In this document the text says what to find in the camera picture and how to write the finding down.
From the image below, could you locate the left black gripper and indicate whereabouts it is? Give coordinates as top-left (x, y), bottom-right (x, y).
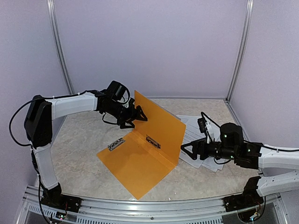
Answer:
top-left (104, 101), bottom-right (148, 129)

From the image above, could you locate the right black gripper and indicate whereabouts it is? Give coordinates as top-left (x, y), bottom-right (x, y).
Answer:
top-left (181, 137), bottom-right (238, 161)

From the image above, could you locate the orange folder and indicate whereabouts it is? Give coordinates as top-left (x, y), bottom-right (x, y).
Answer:
top-left (97, 91), bottom-right (186, 200)

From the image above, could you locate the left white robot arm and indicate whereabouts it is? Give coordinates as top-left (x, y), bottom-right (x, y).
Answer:
top-left (24, 81), bottom-right (148, 208)

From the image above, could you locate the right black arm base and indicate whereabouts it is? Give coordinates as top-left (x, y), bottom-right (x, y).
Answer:
top-left (222, 176), bottom-right (264, 212)

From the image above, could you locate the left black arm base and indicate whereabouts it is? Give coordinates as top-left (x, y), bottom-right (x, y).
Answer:
top-left (41, 183), bottom-right (82, 213)

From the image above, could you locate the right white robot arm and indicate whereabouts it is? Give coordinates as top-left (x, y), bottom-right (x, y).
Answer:
top-left (181, 120), bottom-right (299, 207)

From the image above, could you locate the orange folder edge clip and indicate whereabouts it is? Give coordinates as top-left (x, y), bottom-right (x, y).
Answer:
top-left (107, 138), bottom-right (125, 152)

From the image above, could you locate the orange folder centre clip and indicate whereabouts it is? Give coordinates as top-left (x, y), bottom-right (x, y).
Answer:
top-left (146, 135), bottom-right (161, 149)

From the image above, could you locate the white printed sheet dense text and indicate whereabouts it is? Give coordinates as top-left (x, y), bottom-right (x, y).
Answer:
top-left (201, 157), bottom-right (224, 173)

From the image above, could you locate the white printed sheet middle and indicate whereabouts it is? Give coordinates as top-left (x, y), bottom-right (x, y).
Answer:
top-left (179, 123), bottom-right (220, 168)

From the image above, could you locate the white printed sheet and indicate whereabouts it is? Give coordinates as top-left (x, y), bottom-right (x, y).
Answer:
top-left (179, 123), bottom-right (220, 168)
top-left (177, 114), bottom-right (201, 124)

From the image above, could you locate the white printed sheet back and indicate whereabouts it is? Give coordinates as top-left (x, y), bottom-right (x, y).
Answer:
top-left (177, 114), bottom-right (201, 124)

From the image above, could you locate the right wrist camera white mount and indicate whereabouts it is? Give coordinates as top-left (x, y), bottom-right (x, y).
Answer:
top-left (198, 117), bottom-right (214, 144)

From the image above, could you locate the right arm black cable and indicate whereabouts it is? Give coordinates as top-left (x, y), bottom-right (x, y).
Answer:
top-left (200, 112), bottom-right (222, 129)

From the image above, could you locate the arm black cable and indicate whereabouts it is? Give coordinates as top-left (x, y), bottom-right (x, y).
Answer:
top-left (8, 86), bottom-right (131, 147)
top-left (200, 112), bottom-right (222, 129)

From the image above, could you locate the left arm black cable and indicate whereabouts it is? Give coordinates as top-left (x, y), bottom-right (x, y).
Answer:
top-left (8, 86), bottom-right (131, 147)

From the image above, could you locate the right aluminium frame post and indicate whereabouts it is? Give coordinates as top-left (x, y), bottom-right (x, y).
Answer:
top-left (226, 0), bottom-right (254, 104)

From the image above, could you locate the aluminium frame post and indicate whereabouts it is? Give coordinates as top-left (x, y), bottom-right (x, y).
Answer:
top-left (46, 0), bottom-right (75, 94)
top-left (226, 0), bottom-right (254, 104)

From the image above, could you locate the left aluminium frame post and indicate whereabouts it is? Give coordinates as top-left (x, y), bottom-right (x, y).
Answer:
top-left (46, 0), bottom-right (75, 94)

